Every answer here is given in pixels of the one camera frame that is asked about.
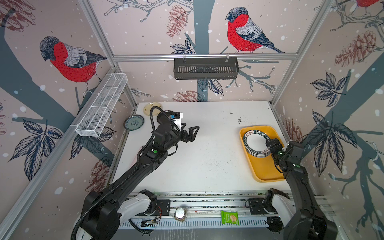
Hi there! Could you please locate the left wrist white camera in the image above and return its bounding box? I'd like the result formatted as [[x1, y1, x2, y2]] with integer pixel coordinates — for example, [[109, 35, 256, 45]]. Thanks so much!
[[168, 111, 184, 129]]

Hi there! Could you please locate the white wire mesh shelf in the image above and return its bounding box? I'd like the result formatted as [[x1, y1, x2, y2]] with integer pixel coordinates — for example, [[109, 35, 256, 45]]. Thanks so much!
[[76, 73, 128, 137]]

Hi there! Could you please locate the small glass jar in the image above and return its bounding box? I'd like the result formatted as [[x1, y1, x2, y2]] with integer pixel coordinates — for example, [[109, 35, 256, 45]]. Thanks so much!
[[174, 208, 187, 222]]

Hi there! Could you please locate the small teal patterned plate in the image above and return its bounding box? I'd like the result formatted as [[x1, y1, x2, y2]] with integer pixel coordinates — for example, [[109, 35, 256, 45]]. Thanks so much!
[[124, 115, 145, 131]]

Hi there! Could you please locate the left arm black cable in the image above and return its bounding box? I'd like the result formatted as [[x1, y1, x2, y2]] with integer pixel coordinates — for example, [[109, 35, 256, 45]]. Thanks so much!
[[71, 105, 181, 240]]

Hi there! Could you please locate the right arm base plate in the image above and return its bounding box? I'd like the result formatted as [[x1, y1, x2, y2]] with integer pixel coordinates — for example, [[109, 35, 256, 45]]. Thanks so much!
[[247, 198, 270, 215]]

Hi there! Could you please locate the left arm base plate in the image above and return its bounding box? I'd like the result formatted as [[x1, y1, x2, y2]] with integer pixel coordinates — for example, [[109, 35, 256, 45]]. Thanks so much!
[[150, 200, 171, 217]]

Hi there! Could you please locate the black small plate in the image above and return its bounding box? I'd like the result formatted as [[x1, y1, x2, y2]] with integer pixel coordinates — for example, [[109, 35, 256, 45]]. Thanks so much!
[[157, 111, 172, 125]]

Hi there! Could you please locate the yellow small plate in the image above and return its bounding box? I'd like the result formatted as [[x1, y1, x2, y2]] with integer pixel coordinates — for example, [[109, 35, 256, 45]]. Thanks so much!
[[143, 103, 163, 116]]

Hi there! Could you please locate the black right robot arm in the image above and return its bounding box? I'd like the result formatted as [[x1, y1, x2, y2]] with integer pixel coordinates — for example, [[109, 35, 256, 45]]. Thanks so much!
[[263, 139, 338, 240]]

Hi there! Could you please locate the green lettered rim plate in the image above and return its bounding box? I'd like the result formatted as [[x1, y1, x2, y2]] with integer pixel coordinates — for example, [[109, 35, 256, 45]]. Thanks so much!
[[243, 130, 270, 158]]

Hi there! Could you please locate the black hanging wire basket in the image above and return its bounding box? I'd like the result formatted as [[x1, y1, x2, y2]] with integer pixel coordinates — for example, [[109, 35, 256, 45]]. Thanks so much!
[[174, 58, 239, 80]]

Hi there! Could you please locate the yellow plastic bin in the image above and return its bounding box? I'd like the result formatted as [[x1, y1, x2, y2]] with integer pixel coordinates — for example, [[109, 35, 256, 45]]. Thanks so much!
[[240, 126, 284, 183]]

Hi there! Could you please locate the green snack packet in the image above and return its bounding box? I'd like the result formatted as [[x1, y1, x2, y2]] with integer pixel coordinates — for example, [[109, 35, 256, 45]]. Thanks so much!
[[221, 211, 240, 225]]

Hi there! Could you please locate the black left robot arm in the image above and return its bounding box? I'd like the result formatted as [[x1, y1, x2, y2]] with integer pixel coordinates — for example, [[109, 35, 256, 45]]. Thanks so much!
[[71, 112, 200, 240]]

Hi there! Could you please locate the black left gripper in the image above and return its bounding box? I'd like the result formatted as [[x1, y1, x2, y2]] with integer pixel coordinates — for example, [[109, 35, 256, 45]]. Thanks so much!
[[163, 121, 199, 152]]

